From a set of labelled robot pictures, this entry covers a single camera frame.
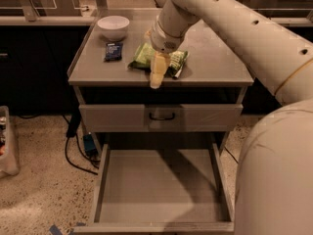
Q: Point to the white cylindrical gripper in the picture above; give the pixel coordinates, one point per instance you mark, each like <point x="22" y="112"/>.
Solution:
<point x="163" y="40"/>

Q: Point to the green jalapeno chip bag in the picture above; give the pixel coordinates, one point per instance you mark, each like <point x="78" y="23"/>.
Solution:
<point x="142" y="60"/>

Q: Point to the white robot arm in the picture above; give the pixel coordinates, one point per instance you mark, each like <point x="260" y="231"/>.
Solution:
<point x="274" y="183"/>

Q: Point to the grey drawer cabinet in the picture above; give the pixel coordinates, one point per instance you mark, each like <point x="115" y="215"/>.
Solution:
<point x="213" y="74"/>

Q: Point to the closed grey top drawer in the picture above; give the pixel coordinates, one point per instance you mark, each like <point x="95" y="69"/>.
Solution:
<point x="135" y="118"/>

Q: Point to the open grey middle drawer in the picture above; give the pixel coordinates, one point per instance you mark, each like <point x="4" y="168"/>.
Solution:
<point x="160" y="192"/>

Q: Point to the dark blue snack packet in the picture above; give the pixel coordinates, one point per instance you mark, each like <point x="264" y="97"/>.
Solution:
<point x="113" y="51"/>

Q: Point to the white ceramic bowl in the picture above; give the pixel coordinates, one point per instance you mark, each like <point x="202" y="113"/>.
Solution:
<point x="114" y="28"/>

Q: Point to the blue power adapter box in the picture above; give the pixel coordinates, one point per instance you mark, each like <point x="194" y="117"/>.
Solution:
<point x="89" y="145"/>

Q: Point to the clear plastic storage bin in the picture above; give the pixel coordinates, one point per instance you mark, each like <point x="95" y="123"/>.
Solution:
<point x="9" y="158"/>

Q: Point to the blue tape on floor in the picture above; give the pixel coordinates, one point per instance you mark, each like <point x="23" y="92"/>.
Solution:
<point x="55" y="230"/>

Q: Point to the black drawer handle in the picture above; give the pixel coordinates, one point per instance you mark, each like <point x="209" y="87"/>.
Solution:
<point x="152" y="117"/>

